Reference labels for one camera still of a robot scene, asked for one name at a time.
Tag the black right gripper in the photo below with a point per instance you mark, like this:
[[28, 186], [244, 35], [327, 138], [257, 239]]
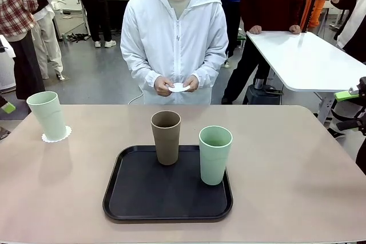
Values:
[[362, 107]]

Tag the tall pale green cup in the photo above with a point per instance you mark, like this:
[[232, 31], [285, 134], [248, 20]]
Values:
[[214, 164], [50, 118]]

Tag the white scalloped paper coaster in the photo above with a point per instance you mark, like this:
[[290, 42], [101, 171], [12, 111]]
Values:
[[179, 87], [68, 133]]

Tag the tall brown cup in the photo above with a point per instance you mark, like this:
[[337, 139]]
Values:
[[166, 147]]

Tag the person's left forearm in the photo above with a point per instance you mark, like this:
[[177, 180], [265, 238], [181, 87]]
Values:
[[211, 69]]

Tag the person's right forearm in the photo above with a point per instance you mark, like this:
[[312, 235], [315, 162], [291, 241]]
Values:
[[140, 71]]

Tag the red sweater person's left hand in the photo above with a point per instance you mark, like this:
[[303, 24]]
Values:
[[295, 29]]

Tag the red sweater person's right hand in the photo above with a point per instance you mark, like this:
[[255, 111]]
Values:
[[256, 29]]

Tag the person's right hand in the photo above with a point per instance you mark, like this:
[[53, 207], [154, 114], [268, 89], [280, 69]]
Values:
[[161, 87]]

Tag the person's left hand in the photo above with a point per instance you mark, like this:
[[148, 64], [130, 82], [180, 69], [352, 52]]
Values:
[[194, 82]]

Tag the white cylindrical air purifier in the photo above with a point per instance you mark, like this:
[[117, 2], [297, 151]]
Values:
[[6, 67]]

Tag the white side table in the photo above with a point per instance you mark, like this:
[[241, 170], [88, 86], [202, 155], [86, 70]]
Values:
[[308, 61]]

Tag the person in beige trousers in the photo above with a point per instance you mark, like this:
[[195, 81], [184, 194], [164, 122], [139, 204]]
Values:
[[48, 41]]

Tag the person in black white coat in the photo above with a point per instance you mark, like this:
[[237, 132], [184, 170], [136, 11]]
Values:
[[354, 21]]

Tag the person in plaid shirt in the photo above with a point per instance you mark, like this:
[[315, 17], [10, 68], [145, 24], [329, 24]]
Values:
[[17, 12]]

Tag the person in orange trousers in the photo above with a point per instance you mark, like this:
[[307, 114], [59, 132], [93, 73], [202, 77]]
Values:
[[313, 12]]

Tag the black stand pole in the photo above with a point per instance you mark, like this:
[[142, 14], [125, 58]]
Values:
[[311, 4]]

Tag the small green bench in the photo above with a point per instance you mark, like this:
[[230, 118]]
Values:
[[242, 36]]

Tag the person in black clothes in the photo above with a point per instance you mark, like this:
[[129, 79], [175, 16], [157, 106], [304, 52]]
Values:
[[94, 4]]

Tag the black plastic tray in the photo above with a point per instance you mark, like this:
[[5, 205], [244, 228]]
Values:
[[160, 198]]

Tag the person in white jacket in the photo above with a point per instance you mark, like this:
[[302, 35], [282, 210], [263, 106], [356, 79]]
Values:
[[174, 41]]

